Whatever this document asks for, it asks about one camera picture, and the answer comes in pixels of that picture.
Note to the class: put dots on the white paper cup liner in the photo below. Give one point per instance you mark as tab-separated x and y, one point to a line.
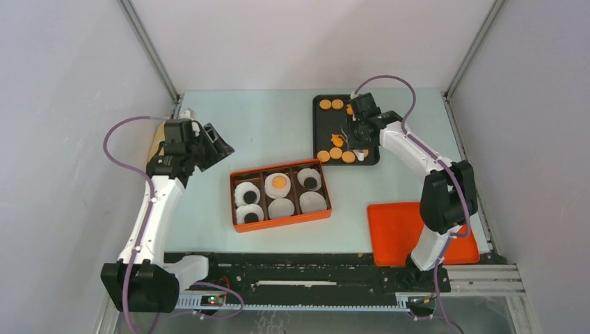
281	208
243	210
309	172
311	201
276	193
240	189

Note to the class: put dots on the black sandwich cookie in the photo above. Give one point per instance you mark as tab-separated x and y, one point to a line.
310	183
251	217
250	197

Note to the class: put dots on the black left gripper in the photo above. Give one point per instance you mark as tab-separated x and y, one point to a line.
219	149

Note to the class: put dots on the orange box lid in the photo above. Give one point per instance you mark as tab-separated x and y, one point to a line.
395	229

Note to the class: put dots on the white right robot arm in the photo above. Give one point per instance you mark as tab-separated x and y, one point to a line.
448	199

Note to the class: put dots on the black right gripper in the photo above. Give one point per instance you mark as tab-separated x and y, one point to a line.
351	143

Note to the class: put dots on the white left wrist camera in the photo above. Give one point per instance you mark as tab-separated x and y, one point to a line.
190	114

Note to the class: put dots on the star orange cookie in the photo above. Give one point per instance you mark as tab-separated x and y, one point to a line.
337	140

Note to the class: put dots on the yellow cloth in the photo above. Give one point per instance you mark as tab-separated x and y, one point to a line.
159	136

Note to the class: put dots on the black cookie tray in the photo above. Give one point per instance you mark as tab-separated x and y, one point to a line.
328	122

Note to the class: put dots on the orange cookie box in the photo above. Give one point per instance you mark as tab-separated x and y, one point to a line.
258	176

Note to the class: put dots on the metal tongs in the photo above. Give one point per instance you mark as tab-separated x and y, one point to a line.
348	140

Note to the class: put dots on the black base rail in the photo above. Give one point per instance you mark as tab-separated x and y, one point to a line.
314	280

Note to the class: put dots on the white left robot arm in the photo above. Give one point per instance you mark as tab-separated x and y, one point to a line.
140	280

